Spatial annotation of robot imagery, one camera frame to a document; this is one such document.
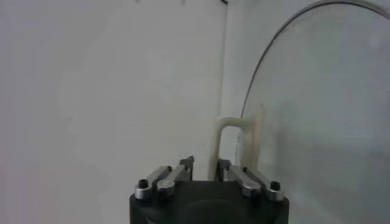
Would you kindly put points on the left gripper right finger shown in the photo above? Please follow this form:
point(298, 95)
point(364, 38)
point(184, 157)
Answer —
point(253, 182)

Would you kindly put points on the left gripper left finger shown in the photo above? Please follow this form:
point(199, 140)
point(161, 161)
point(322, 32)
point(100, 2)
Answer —
point(167, 179)

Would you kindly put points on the round glass pot lid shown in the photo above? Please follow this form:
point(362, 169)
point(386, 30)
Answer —
point(304, 121)

